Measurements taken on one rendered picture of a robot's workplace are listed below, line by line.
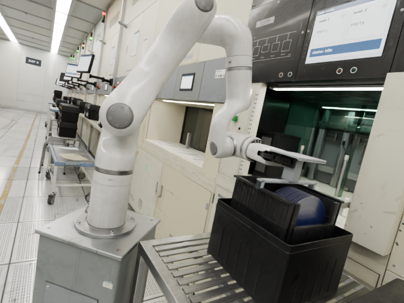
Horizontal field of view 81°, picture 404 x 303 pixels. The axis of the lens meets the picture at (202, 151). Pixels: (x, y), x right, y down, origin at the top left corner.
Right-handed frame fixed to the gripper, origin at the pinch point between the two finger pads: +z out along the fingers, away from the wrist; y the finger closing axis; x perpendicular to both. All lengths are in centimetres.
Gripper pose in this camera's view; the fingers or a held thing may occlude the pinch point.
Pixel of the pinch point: (294, 162)
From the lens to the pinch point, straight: 71.6
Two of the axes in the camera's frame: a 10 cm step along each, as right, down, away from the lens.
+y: -8.4, -1.0, -5.4
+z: 5.1, 2.1, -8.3
